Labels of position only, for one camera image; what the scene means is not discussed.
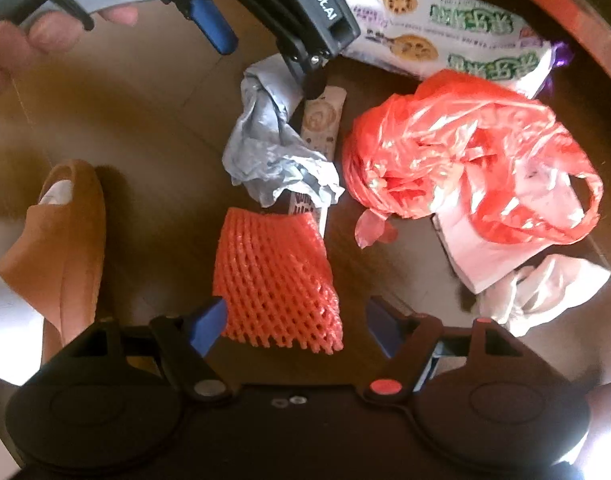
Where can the white crumpled tissue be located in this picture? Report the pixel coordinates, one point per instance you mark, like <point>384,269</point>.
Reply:
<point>550,285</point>

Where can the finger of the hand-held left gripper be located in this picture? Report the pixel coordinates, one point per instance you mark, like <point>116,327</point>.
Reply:
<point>215,27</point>
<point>313,77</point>

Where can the orange brown slipper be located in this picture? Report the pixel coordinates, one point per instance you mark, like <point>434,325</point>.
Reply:
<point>70,260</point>

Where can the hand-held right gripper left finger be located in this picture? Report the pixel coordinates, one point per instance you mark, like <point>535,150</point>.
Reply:
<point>210,322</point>

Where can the white swirl print snack wrapper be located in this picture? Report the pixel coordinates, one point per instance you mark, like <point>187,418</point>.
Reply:
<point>320,120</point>

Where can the person's left hand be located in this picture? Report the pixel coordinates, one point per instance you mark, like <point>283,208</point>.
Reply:
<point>45,35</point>

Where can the white paper sheet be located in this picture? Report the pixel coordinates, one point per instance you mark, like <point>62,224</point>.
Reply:
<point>475,255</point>

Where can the white cookie packet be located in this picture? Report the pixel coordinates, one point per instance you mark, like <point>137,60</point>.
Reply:
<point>435,15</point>

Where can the red plastic bag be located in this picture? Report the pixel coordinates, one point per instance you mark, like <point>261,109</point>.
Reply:
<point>435,150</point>

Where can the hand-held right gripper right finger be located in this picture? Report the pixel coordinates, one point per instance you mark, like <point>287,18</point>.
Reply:
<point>383,325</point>

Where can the orange foam net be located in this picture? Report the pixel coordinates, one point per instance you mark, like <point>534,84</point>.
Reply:
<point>270,280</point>

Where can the grey wrapper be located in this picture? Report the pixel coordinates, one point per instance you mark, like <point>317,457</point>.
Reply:
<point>265,145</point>

